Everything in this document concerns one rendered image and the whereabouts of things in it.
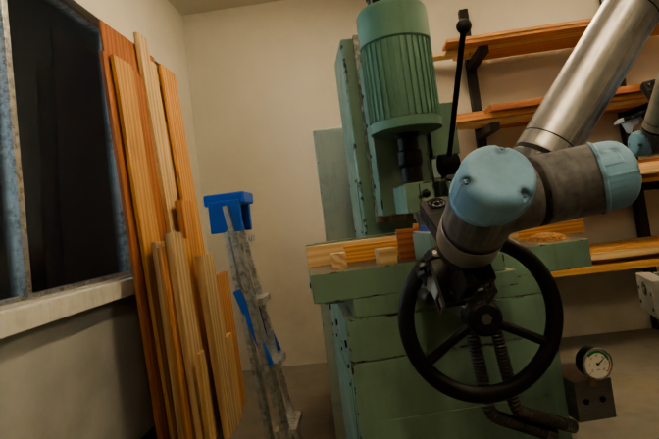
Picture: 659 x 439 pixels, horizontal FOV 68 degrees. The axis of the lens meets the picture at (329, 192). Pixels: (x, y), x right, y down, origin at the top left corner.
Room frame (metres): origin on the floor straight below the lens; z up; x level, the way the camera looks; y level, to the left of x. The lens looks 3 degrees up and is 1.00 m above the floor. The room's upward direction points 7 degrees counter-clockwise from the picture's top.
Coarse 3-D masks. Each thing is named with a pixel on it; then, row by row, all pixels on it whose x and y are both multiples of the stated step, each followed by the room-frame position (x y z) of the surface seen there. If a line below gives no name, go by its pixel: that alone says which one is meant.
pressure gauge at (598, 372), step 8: (584, 352) 0.99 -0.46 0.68; (592, 352) 0.98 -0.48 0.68; (600, 352) 0.98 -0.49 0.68; (576, 360) 1.00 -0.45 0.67; (584, 360) 0.98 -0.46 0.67; (592, 360) 0.98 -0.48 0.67; (600, 360) 0.98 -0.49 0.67; (608, 360) 0.98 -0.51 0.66; (584, 368) 0.98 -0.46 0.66; (592, 368) 0.98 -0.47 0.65; (600, 368) 0.98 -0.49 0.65; (608, 368) 0.98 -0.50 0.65; (592, 376) 0.98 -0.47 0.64; (600, 376) 0.98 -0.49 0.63; (592, 384) 1.00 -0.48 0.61
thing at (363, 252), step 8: (552, 224) 1.20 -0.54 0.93; (560, 224) 1.21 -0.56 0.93; (568, 224) 1.21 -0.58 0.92; (576, 224) 1.21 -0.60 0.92; (520, 232) 1.20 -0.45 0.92; (528, 232) 1.20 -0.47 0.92; (536, 232) 1.20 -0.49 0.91; (560, 232) 1.21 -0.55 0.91; (568, 232) 1.21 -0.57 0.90; (576, 232) 1.21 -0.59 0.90; (392, 240) 1.17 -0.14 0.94; (344, 248) 1.16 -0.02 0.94; (352, 248) 1.17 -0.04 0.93; (360, 248) 1.17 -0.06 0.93; (368, 248) 1.17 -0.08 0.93; (376, 248) 1.17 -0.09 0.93; (352, 256) 1.17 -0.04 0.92; (360, 256) 1.17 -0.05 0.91; (368, 256) 1.17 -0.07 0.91
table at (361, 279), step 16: (576, 240) 1.05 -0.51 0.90; (544, 256) 1.04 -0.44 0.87; (560, 256) 1.04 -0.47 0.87; (576, 256) 1.05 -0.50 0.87; (320, 272) 1.02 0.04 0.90; (336, 272) 1.01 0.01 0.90; (352, 272) 1.01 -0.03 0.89; (368, 272) 1.01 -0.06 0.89; (384, 272) 1.01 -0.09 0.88; (400, 272) 1.02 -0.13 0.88; (496, 272) 0.94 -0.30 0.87; (512, 272) 0.94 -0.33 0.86; (528, 272) 1.04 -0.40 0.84; (320, 288) 1.00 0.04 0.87; (336, 288) 1.01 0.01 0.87; (352, 288) 1.01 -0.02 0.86; (368, 288) 1.01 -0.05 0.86; (384, 288) 1.01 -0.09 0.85; (400, 288) 1.02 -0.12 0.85
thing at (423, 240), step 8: (416, 232) 1.03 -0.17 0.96; (424, 232) 0.97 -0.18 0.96; (416, 240) 1.03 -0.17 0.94; (424, 240) 0.97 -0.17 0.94; (432, 240) 0.93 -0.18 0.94; (416, 248) 1.04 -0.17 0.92; (424, 248) 0.97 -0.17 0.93; (416, 256) 1.05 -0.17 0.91; (496, 256) 0.94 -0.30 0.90; (496, 264) 0.94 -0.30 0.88; (504, 264) 0.94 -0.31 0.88
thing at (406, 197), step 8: (408, 184) 1.14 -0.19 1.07; (416, 184) 1.14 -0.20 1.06; (424, 184) 1.14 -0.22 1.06; (432, 184) 1.14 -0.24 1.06; (400, 192) 1.19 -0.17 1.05; (408, 192) 1.14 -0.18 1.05; (416, 192) 1.14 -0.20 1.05; (432, 192) 1.14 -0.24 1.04; (400, 200) 1.20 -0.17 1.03; (408, 200) 1.14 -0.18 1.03; (416, 200) 1.14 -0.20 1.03; (424, 200) 1.14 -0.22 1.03; (400, 208) 1.21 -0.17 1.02; (408, 208) 1.14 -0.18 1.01; (416, 208) 1.14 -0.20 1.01; (416, 216) 1.18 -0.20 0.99
